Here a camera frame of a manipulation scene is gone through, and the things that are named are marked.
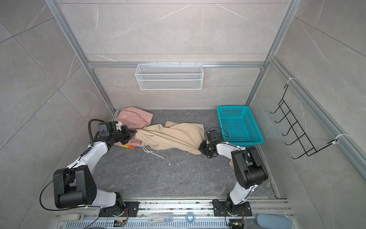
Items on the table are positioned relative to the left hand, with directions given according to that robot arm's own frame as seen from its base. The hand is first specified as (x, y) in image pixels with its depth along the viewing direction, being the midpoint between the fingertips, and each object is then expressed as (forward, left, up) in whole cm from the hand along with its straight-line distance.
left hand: (136, 127), depth 87 cm
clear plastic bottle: (-46, -17, -16) cm, 51 cm away
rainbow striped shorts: (-5, +7, -15) cm, 18 cm away
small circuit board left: (-47, +4, -18) cm, 50 cm away
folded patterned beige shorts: (-20, -59, -15) cm, 64 cm away
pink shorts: (+15, +6, -10) cm, 19 cm away
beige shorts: (+1, -24, -12) cm, 27 cm away
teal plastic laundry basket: (+12, -74, -18) cm, 77 cm away
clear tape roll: (-46, -32, -17) cm, 59 cm away
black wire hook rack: (-23, -84, +16) cm, 88 cm away
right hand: (-7, -40, -16) cm, 44 cm away
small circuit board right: (-50, -55, -17) cm, 77 cm away
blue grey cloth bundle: (-50, -72, -13) cm, 88 cm away
